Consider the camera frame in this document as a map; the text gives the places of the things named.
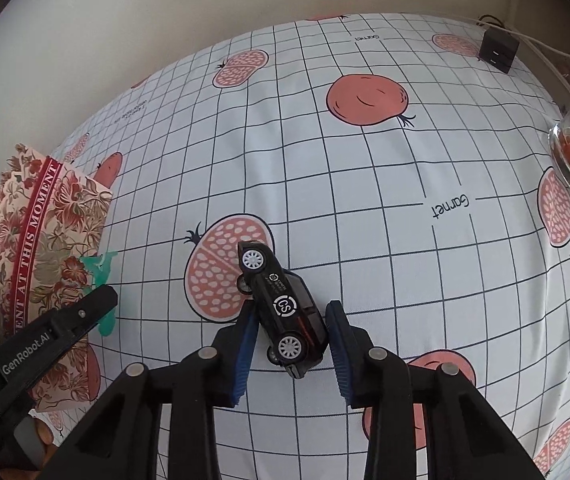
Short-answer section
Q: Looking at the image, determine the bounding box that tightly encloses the green plastic toy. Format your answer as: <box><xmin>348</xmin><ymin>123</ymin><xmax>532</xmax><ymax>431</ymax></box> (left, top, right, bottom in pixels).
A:
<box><xmin>79</xmin><ymin>251</ymin><xmax>118</xmax><ymax>337</ymax></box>

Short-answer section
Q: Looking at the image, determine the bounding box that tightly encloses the checked fruit-print cloth desktop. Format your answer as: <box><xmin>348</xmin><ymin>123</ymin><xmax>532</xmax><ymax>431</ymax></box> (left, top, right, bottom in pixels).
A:
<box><xmin>30</xmin><ymin>12</ymin><xmax>570</xmax><ymax>480</ymax></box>

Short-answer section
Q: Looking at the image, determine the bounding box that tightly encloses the white cable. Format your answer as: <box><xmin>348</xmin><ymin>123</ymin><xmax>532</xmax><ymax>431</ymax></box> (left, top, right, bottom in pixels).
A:
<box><xmin>475</xmin><ymin>15</ymin><xmax>570</xmax><ymax>68</ymax></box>

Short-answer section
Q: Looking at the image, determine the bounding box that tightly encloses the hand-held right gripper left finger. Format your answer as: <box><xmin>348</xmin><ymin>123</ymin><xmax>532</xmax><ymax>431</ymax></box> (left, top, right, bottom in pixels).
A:
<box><xmin>47</xmin><ymin>305</ymin><xmax>262</xmax><ymax>480</ymax></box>

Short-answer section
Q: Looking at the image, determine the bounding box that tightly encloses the black power adapter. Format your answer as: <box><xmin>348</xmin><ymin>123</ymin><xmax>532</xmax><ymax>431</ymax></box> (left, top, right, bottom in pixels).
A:
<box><xmin>479</xmin><ymin>29</ymin><xmax>521</xmax><ymax>73</ymax></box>

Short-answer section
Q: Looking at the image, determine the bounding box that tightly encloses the black toy car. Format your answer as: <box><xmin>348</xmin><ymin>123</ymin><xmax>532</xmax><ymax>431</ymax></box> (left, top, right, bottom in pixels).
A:
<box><xmin>236</xmin><ymin>240</ymin><xmax>329</xmax><ymax>380</ymax></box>

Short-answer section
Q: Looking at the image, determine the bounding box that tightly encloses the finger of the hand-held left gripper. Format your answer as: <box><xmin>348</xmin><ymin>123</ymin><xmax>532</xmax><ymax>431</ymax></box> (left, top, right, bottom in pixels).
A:
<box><xmin>71</xmin><ymin>284</ymin><xmax>118</xmax><ymax>337</ymax></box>

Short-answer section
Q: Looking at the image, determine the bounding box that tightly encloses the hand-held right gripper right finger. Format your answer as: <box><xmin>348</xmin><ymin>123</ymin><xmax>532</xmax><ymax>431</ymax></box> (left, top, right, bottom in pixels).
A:
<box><xmin>325</xmin><ymin>300</ymin><xmax>546</xmax><ymax>480</ymax></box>

